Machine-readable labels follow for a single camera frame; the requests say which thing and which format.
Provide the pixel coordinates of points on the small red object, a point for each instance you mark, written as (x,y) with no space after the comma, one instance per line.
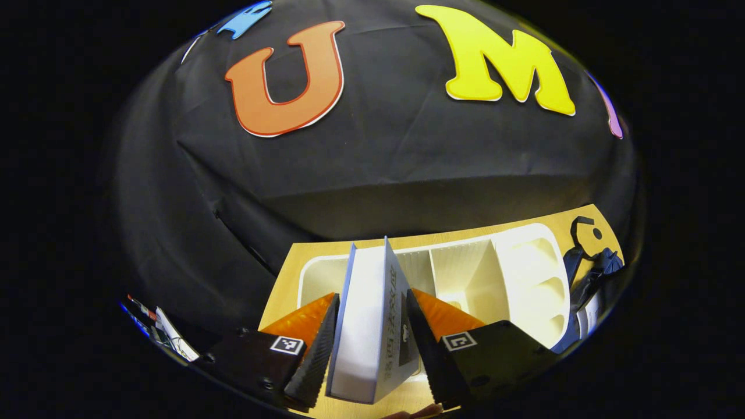
(142,307)

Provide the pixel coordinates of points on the blue schoolbag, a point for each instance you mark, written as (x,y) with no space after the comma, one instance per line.
(585,273)

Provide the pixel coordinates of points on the white plastic bookshelf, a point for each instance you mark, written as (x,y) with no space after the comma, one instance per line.
(524,279)

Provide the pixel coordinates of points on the lavender illustrated book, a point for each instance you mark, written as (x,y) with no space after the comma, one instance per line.
(364,326)

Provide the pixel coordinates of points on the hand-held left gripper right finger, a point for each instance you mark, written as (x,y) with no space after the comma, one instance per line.
(428,349)

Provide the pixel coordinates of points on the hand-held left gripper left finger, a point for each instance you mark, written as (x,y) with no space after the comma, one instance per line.
(317,361)

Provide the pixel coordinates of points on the black backdrop cloth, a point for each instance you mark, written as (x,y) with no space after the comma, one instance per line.
(378,169)

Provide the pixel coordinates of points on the computer monitor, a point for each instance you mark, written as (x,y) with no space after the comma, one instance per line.
(135,320)

